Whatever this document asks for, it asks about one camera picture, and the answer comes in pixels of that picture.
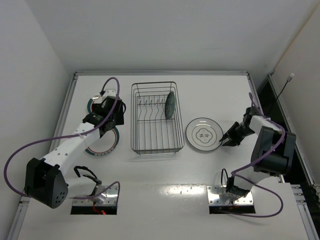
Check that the green red rimmed plate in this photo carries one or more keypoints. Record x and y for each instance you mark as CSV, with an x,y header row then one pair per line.
x,y
104,145
89,105

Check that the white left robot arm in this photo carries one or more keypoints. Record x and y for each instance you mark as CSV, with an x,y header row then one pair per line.
x,y
55,177

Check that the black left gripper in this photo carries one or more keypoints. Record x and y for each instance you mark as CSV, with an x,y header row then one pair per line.
x,y
110,124

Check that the white plate with characters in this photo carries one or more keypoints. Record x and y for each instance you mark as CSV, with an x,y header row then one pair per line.
x,y
204,134

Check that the grey wire dish rack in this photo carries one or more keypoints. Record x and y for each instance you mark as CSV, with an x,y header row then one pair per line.
x,y
151,132

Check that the blue patterned green plate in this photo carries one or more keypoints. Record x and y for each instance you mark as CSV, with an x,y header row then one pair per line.
x,y
169,105

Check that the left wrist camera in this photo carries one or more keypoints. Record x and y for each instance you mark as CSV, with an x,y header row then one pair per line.
x,y
99,98

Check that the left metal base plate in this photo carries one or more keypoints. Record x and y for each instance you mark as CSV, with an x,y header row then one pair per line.
x,y
107,199

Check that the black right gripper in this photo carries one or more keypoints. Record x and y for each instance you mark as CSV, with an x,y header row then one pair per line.
x,y
235,135

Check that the metal base plate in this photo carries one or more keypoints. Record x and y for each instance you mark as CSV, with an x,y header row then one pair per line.
x,y
217,197
107,199

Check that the near green red rimmed plate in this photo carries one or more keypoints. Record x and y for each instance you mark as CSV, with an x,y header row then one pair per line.
x,y
104,145

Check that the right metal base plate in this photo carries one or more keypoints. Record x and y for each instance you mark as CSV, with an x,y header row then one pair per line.
x,y
217,197

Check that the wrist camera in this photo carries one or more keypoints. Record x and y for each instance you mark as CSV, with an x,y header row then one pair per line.
x,y
249,113
99,98

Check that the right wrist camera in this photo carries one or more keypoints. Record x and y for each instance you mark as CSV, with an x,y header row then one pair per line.
x,y
249,113

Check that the far green red rimmed plate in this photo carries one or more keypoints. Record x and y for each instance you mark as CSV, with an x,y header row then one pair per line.
x,y
89,105

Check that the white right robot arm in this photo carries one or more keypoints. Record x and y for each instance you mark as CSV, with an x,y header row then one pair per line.
x,y
272,153

